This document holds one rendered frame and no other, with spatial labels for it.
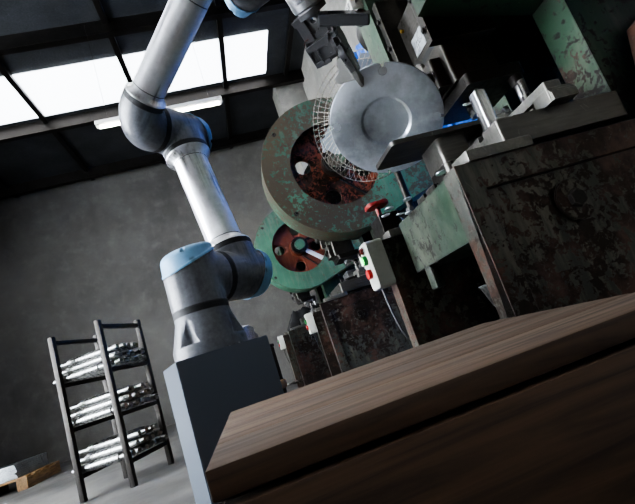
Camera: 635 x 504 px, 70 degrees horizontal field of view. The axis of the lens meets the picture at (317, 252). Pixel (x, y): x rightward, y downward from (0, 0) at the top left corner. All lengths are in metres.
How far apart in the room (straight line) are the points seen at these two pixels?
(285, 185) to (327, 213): 0.28
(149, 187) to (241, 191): 1.57
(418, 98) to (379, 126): 0.12
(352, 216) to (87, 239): 6.35
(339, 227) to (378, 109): 1.31
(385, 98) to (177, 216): 7.07
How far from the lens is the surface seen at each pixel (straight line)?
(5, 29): 5.87
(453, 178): 0.86
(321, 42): 1.12
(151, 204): 8.24
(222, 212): 1.10
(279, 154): 2.56
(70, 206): 8.59
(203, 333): 0.90
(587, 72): 1.27
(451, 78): 1.22
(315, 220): 2.43
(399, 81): 1.18
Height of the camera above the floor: 0.39
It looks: 11 degrees up
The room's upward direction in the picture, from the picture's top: 19 degrees counter-clockwise
